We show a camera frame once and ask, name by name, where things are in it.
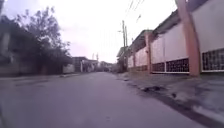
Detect grey roadside verge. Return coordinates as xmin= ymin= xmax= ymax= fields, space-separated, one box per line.
xmin=0 ymin=72 xmax=88 ymax=88

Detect grey concrete sidewalk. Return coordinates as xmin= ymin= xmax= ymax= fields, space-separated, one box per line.
xmin=117 ymin=71 xmax=224 ymax=125

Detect low distant buildings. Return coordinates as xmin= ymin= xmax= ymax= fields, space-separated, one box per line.
xmin=62 ymin=55 xmax=118 ymax=74

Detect utility pole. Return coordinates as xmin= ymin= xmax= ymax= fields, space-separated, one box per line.
xmin=121 ymin=19 xmax=129 ymax=72

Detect grey asphalt road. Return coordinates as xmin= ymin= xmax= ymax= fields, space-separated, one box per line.
xmin=0 ymin=71 xmax=208 ymax=128

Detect large dark tree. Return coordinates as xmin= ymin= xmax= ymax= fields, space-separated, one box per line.
xmin=13 ymin=6 xmax=73 ymax=76

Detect dark building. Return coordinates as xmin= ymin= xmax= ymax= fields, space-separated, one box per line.
xmin=0 ymin=15 xmax=38 ymax=78

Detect overhead wires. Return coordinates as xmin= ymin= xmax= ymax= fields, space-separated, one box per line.
xmin=123 ymin=0 xmax=146 ymax=24

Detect white wall with orange pillars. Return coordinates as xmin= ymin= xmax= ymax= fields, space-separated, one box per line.
xmin=126 ymin=0 xmax=224 ymax=77

